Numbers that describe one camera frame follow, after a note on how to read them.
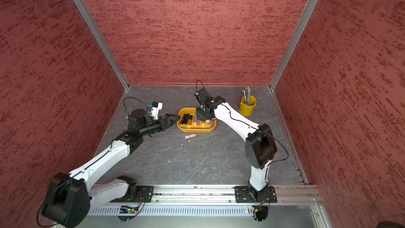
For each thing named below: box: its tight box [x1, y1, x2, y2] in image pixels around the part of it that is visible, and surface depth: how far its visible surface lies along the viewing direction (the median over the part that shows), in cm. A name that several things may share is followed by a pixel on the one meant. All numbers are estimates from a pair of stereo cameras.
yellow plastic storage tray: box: [176, 107, 218, 133], surface depth 101 cm
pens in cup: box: [242, 86, 252, 106], surface depth 100 cm
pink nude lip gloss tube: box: [184, 132, 200, 140], surface depth 95 cm
